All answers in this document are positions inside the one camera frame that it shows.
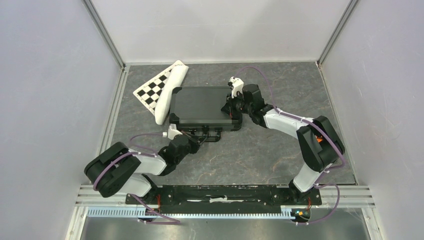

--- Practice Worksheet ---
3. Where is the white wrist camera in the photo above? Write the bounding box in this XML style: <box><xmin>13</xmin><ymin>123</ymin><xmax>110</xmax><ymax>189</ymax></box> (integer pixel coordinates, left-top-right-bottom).
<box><xmin>162</xmin><ymin>124</ymin><xmax>183</xmax><ymax>140</ymax></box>
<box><xmin>228</xmin><ymin>76</ymin><xmax>244</xmax><ymax>99</ymax></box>

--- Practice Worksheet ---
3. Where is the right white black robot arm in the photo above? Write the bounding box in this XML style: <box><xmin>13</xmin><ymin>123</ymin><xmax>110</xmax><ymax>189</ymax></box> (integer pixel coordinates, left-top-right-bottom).
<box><xmin>221</xmin><ymin>78</ymin><xmax>345</xmax><ymax>204</ymax></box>

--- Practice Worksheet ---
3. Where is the black poker set case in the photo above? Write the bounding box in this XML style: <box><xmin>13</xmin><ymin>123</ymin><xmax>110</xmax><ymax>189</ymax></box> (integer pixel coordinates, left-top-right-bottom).
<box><xmin>168</xmin><ymin>86</ymin><xmax>243</xmax><ymax>142</ymax></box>

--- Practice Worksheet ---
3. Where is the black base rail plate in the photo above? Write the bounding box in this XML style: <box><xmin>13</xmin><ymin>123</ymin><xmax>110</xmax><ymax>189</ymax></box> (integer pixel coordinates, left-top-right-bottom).
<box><xmin>142</xmin><ymin>184</ymin><xmax>322</xmax><ymax>214</ymax></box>

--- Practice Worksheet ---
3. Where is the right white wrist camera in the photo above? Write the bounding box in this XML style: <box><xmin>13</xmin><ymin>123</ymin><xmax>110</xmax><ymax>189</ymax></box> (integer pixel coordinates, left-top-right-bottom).
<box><xmin>228</xmin><ymin>76</ymin><xmax>244</xmax><ymax>99</ymax></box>

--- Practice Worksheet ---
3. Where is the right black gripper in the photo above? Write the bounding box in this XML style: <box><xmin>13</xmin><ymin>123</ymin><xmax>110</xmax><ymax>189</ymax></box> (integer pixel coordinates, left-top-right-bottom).
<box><xmin>221</xmin><ymin>90</ymin><xmax>253</xmax><ymax>118</ymax></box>

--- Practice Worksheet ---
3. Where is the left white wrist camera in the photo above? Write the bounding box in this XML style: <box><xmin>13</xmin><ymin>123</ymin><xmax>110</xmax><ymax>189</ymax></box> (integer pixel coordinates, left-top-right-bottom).
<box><xmin>162</xmin><ymin>124</ymin><xmax>183</xmax><ymax>140</ymax></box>

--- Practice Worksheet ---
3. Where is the black white checkerboard mat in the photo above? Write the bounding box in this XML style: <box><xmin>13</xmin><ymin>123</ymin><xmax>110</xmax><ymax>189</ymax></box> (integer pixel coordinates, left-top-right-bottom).
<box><xmin>133</xmin><ymin>60</ymin><xmax>189</xmax><ymax>125</ymax></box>

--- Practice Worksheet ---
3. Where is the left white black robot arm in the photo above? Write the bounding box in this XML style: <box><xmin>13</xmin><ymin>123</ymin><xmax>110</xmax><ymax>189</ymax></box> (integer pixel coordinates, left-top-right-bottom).
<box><xmin>83</xmin><ymin>130</ymin><xmax>209</xmax><ymax>204</ymax></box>

